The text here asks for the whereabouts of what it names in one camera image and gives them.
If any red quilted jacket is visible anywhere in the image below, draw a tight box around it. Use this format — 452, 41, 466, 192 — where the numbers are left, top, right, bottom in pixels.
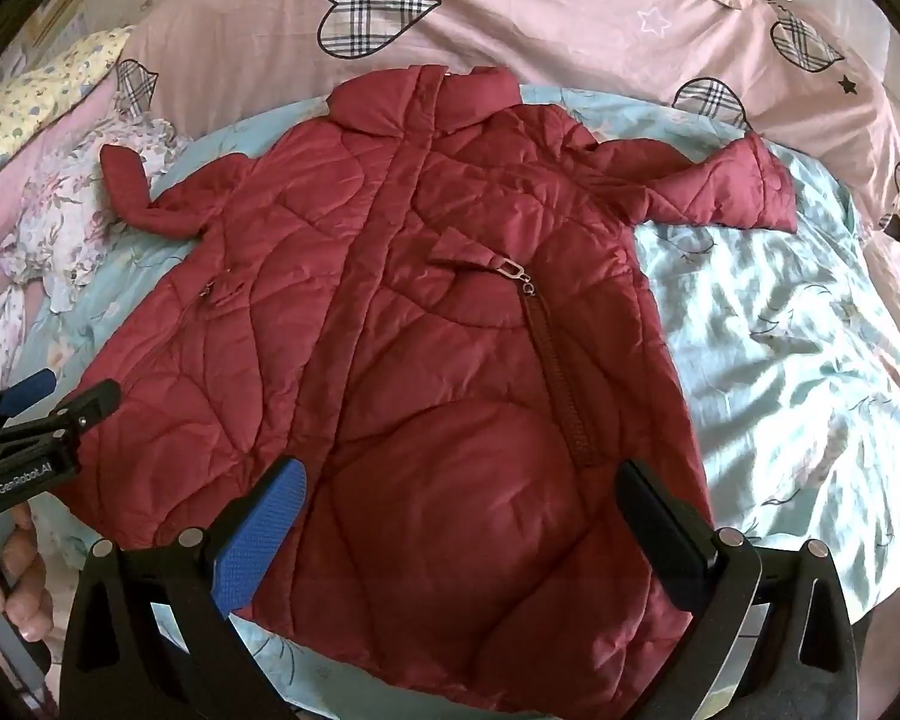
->
59, 67, 797, 718

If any person's left hand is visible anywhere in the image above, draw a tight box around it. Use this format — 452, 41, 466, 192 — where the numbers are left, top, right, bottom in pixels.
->
0, 504, 53, 642

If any light blue floral sheet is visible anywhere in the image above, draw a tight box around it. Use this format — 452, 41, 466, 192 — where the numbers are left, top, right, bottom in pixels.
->
11, 85, 900, 718

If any white floral cloth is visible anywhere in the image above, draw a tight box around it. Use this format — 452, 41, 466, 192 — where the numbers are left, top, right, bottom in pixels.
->
0, 115, 190, 388

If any yellow floral pillow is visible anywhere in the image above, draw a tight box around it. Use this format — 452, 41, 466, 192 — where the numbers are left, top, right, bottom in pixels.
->
0, 26, 133, 169

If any pink heart pattern duvet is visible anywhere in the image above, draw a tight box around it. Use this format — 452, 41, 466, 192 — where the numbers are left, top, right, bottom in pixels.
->
13, 0, 900, 227

